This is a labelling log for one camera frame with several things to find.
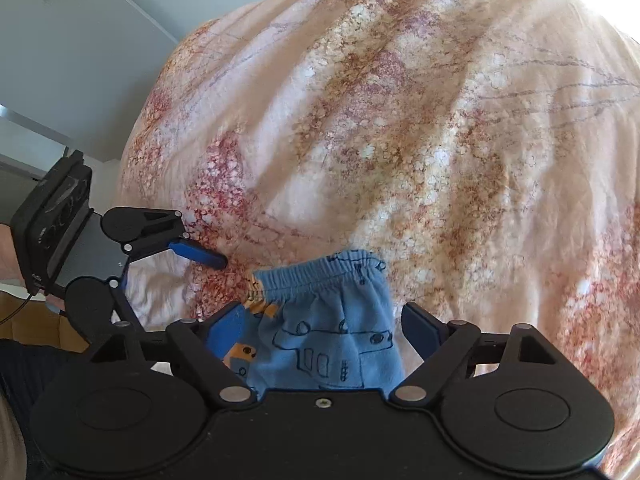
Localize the blue patterned child pants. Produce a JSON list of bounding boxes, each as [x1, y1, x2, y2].
[[224, 249, 405, 393]]

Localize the grey wardrobe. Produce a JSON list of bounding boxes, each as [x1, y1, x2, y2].
[[0, 0, 181, 221]]

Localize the pink floral duvet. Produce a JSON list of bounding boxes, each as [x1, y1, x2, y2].
[[115, 0, 639, 479]]

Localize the black left camera box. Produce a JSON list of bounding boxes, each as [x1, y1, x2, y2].
[[10, 151, 92, 295]]

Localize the black cable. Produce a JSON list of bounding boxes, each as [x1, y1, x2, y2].
[[0, 291, 39, 326]]

